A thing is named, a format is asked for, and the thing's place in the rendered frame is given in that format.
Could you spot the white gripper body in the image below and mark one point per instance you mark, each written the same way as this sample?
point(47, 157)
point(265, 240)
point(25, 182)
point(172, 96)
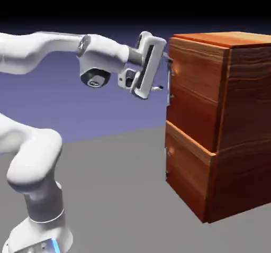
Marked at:
point(150, 64)

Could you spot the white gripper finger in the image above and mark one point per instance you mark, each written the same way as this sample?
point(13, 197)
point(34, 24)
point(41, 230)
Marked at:
point(157, 88)
point(165, 55)

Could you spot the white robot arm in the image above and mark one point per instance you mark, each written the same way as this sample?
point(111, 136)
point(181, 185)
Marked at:
point(42, 49)

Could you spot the tall wooden cabinet door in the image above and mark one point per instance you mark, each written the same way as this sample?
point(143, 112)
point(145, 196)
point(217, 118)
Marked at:
point(192, 92)

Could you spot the reddish wooden cabinet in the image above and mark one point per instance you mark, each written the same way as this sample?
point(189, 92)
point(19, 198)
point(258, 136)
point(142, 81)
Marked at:
point(224, 126)

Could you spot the short wooden cabinet door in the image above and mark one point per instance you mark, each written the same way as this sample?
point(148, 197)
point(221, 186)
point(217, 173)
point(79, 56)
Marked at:
point(186, 172)

